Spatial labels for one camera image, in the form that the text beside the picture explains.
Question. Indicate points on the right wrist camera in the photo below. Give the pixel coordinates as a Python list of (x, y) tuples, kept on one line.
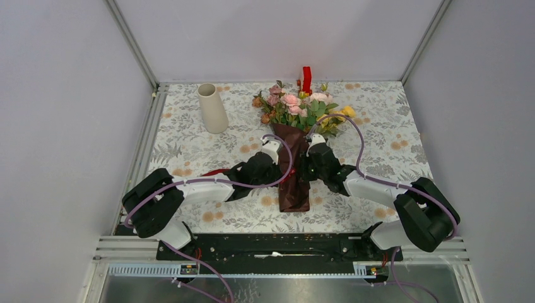
[(316, 139)]

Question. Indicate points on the red printed ribbon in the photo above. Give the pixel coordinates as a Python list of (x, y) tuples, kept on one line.
[(221, 171)]

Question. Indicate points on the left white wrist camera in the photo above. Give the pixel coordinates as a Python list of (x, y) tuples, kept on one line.
[(271, 148)]

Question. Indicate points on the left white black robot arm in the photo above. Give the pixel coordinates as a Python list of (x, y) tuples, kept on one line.
[(152, 204)]

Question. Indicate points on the red yellow toy block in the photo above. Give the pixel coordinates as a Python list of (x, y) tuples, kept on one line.
[(306, 79)]

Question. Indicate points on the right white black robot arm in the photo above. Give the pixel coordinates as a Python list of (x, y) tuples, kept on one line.
[(425, 217)]

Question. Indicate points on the brown flower bouquet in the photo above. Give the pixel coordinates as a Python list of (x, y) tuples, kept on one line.
[(292, 116)]

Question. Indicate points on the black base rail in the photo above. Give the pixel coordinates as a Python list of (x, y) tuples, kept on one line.
[(287, 254)]

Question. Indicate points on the beige ceramic vase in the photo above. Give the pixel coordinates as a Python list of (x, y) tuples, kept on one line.
[(212, 109)]

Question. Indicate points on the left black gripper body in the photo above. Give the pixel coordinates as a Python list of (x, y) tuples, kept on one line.
[(270, 177)]

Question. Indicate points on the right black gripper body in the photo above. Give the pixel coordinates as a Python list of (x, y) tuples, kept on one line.
[(309, 172)]

